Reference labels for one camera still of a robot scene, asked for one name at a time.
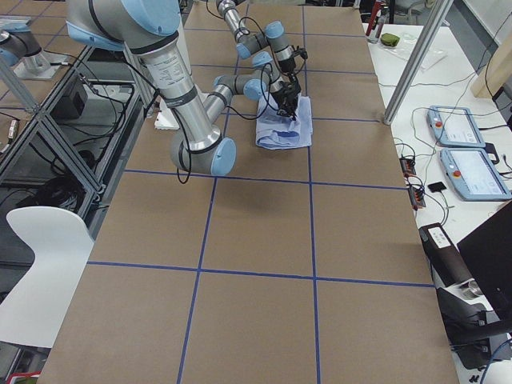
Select black labelled box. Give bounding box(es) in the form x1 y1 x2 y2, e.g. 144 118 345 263
418 223 473 286

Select blue teach pendant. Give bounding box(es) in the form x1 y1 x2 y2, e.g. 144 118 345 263
440 148 511 202
426 106 486 148

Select light blue striped shirt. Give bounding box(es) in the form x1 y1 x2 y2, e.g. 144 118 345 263
255 95 313 150

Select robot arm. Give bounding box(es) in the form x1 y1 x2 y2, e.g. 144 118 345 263
66 1 307 176
215 0 307 92

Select aluminium frame post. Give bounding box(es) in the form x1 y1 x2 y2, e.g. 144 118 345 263
383 0 453 126

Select lower black usb hub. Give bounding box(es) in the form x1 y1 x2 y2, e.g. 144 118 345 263
407 185 426 211

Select black monitor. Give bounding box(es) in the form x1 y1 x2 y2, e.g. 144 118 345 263
458 203 511 319

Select white chair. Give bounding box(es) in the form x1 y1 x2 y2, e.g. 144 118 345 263
1 206 94 348

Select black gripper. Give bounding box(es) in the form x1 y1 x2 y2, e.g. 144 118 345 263
272 82 299 122
278 57 300 90

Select small black phone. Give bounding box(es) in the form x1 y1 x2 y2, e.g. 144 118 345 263
427 182 446 193

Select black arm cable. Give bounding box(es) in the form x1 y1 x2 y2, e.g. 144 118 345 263
175 67 281 185

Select upper black usb hub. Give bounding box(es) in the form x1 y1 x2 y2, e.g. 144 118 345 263
399 157 417 178

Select upper blue teach pendant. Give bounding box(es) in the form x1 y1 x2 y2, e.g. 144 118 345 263
426 106 486 148

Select green pouch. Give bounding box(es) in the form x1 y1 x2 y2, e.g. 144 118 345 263
380 33 400 48

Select lower blue teach pendant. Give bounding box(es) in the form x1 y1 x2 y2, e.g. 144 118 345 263
440 148 511 202

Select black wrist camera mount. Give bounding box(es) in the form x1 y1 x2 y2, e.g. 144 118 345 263
292 46 308 61

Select black usb hub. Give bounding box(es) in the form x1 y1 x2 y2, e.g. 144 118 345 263
407 185 426 211
399 157 417 178

